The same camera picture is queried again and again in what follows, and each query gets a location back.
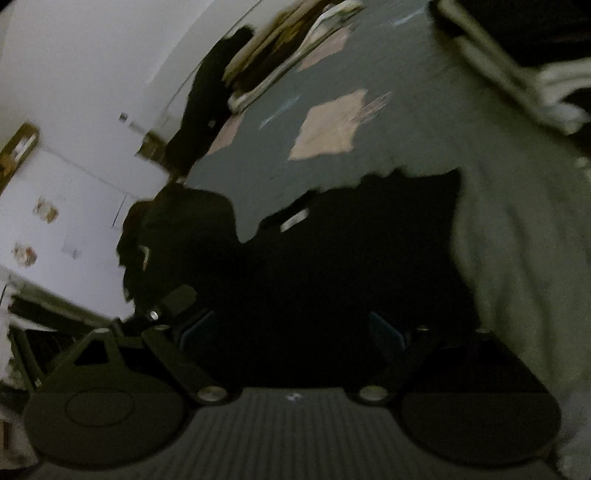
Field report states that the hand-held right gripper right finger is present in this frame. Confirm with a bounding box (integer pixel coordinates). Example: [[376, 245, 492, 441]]
[[356, 310, 522, 403]]

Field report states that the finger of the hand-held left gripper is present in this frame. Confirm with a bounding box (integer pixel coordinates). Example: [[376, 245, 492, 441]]
[[131, 284, 198, 335]]

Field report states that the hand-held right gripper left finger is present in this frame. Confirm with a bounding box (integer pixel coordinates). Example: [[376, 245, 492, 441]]
[[55, 310, 232, 406]]

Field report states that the black button shirt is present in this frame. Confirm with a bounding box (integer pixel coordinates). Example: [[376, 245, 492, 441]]
[[139, 168, 481, 388]]

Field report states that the stack of folded brown clothes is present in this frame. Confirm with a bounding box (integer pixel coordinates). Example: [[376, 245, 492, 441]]
[[224, 0, 365, 112]]

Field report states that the pile of dark and white clothes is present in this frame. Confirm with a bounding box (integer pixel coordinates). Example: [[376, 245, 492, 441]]
[[429, 0, 591, 134]]

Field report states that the dark brown cloth pile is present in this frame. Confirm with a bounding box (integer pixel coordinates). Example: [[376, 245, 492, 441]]
[[115, 185, 241, 319]]

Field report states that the dark furniture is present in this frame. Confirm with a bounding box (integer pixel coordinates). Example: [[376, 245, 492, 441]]
[[0, 272, 121, 402]]

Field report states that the black garment pile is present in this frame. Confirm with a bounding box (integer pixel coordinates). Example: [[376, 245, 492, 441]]
[[165, 25, 257, 176]]

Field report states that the grey patchwork quilt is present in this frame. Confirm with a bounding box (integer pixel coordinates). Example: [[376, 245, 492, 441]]
[[185, 0, 591, 462]]

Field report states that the small wall sticker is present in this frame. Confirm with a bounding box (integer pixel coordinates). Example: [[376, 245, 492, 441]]
[[13, 244, 38, 267], [34, 198, 60, 224]]

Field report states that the gold picture frame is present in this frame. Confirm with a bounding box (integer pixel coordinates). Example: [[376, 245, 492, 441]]
[[0, 122, 40, 195]]

